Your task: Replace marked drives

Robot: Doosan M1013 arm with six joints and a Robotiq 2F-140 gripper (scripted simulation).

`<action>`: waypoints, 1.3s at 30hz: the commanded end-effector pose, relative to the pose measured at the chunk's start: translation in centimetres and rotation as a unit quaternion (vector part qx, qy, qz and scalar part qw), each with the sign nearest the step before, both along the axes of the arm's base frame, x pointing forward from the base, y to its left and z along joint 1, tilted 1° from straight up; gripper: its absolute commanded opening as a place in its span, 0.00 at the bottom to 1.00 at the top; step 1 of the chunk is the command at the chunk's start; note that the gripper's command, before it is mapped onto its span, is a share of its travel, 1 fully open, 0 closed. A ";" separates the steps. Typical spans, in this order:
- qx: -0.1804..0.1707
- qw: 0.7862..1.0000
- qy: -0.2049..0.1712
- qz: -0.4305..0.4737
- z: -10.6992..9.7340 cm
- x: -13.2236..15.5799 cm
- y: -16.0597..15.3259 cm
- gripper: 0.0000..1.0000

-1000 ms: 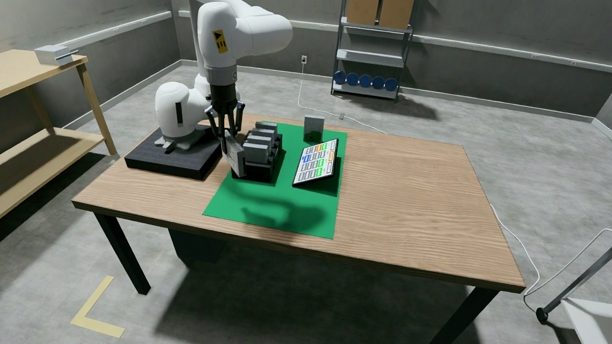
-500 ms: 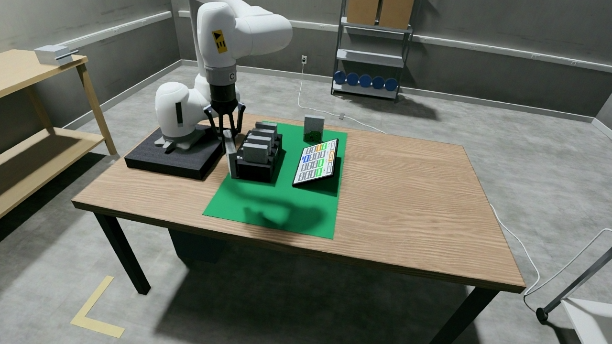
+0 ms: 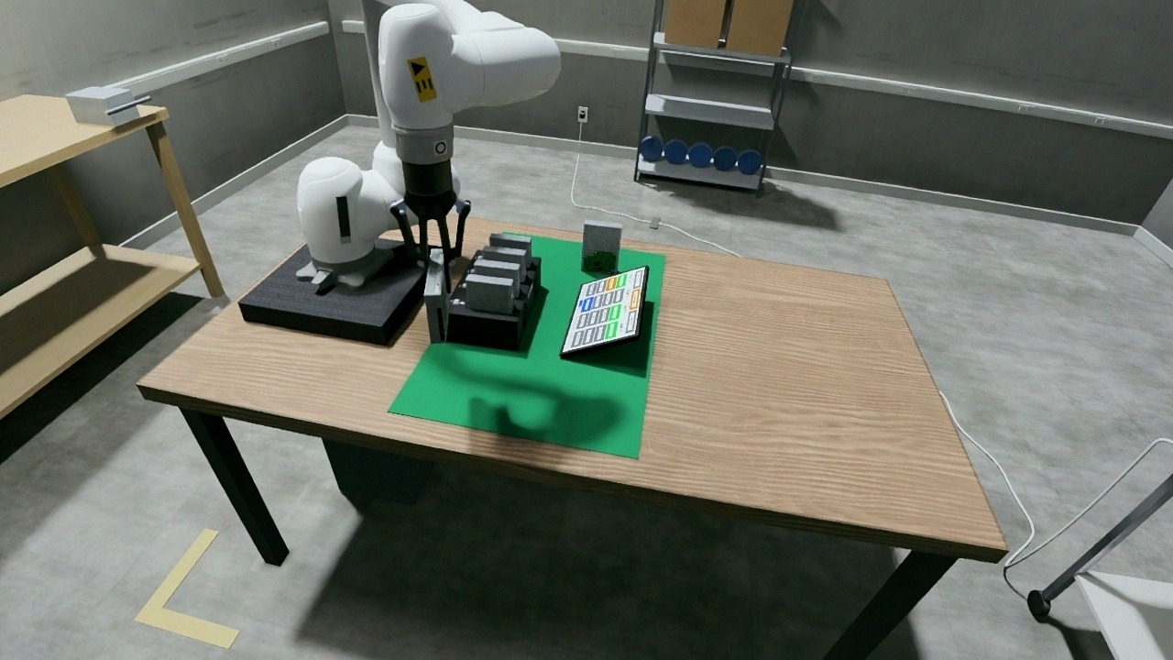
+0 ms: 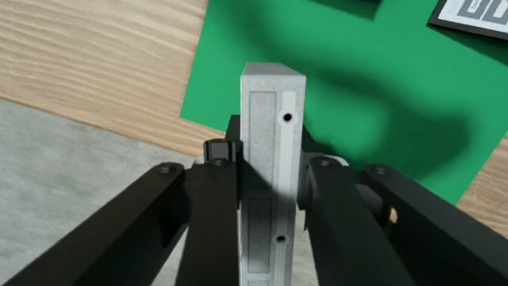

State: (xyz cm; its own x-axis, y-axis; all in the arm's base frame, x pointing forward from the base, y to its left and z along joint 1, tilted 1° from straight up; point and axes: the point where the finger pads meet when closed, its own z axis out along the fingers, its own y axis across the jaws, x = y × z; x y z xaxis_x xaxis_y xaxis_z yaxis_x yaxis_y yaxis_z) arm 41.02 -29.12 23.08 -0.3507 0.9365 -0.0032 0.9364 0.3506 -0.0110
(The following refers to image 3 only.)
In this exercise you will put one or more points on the green mat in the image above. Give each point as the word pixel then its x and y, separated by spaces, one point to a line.
pixel 593 401

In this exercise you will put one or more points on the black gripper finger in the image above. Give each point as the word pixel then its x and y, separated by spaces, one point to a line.
pixel 463 208
pixel 398 209

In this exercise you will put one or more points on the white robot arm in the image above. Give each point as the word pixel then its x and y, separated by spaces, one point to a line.
pixel 426 74

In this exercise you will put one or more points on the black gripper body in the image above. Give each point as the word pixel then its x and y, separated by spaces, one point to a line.
pixel 429 179

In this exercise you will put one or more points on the black-framed status display screen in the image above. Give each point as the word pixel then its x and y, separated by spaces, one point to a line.
pixel 608 312

